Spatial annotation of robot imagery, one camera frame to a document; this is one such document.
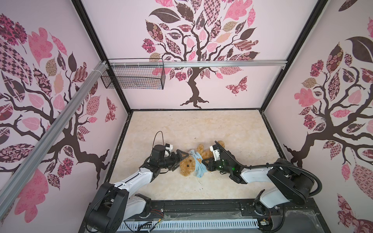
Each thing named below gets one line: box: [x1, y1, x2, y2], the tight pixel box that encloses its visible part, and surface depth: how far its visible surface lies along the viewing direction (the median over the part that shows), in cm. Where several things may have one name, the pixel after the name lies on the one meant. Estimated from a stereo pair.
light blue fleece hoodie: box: [188, 149, 208, 178], surface depth 85 cm
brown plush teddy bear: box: [179, 140, 225, 177], surface depth 85 cm
